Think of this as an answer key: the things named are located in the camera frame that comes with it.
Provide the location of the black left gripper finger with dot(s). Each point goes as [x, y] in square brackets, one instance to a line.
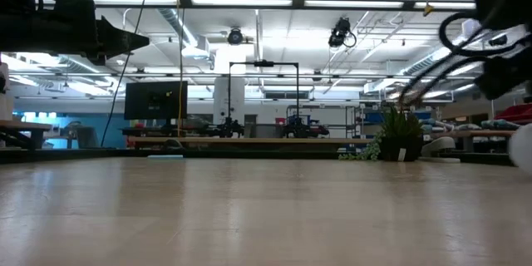
[120, 39]

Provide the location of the black background robot arm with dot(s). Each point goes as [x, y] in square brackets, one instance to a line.
[229, 128]
[303, 129]

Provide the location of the folded cloth pile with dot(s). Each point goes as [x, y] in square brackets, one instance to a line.
[500, 124]

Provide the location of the wooden table with cloths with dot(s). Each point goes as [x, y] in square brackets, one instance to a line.
[469, 134]

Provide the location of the black computer monitor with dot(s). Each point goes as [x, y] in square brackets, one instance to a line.
[156, 99]

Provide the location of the white container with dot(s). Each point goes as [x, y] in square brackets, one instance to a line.
[6, 108]

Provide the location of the wooden side table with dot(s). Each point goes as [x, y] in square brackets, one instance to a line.
[25, 125]

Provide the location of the white stapler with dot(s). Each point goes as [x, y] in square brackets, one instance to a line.
[438, 145]

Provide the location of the black office chair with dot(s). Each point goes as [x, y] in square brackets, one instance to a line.
[85, 135]

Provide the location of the black round ceiling fixture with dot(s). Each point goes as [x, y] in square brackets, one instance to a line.
[235, 36]

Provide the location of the pale blue flat pad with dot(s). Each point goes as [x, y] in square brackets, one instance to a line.
[165, 156]

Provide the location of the potted green plant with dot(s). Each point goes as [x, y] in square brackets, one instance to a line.
[399, 141]

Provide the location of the blue shelving unit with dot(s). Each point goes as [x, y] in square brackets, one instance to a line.
[374, 118]

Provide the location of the long wooden background table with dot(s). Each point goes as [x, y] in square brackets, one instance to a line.
[249, 140]

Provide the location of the black overhead camera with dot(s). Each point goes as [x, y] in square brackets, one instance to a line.
[340, 33]

